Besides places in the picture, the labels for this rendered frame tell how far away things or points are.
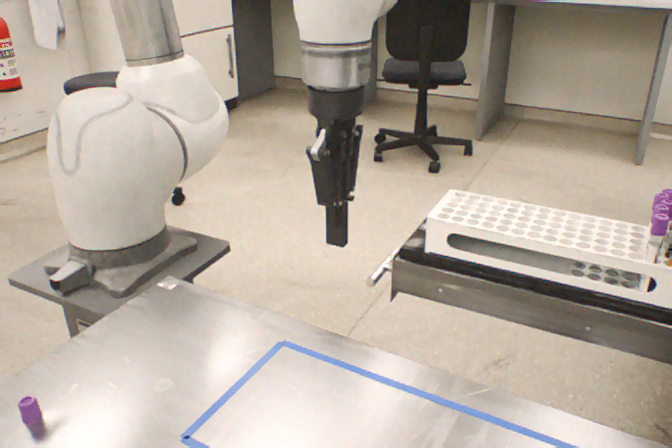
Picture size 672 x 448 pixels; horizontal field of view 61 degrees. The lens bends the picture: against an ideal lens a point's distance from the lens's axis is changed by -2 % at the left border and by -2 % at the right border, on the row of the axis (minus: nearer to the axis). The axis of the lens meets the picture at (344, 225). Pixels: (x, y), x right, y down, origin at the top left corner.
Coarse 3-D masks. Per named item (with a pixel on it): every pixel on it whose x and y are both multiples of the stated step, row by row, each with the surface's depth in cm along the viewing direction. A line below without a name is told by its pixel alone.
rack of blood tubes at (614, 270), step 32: (448, 192) 78; (448, 224) 70; (480, 224) 70; (512, 224) 70; (544, 224) 71; (576, 224) 71; (608, 224) 71; (480, 256) 70; (512, 256) 74; (544, 256) 74; (576, 256) 65; (608, 256) 63; (640, 256) 63; (608, 288) 64
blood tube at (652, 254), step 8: (656, 216) 59; (664, 216) 60; (656, 224) 59; (664, 224) 59; (656, 232) 60; (664, 232) 59; (656, 240) 60; (648, 248) 61; (656, 248) 61; (648, 256) 61; (656, 256) 61; (640, 280) 63; (648, 280) 62; (640, 288) 63; (648, 288) 63
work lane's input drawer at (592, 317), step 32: (416, 256) 74; (416, 288) 74; (448, 288) 72; (480, 288) 70; (512, 288) 68; (544, 288) 67; (576, 288) 66; (512, 320) 70; (544, 320) 68; (576, 320) 66; (608, 320) 64; (640, 320) 62; (640, 352) 64
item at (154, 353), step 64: (128, 320) 60; (192, 320) 60; (256, 320) 60; (0, 384) 51; (64, 384) 51; (128, 384) 51; (192, 384) 51; (256, 384) 51; (320, 384) 51; (384, 384) 51; (448, 384) 51
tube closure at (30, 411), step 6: (24, 396) 47; (30, 396) 47; (18, 402) 47; (24, 402) 47; (30, 402) 47; (36, 402) 47; (24, 408) 46; (30, 408) 46; (36, 408) 47; (24, 414) 46; (30, 414) 47; (36, 414) 47; (42, 414) 48; (24, 420) 47; (30, 420) 47; (36, 420) 47
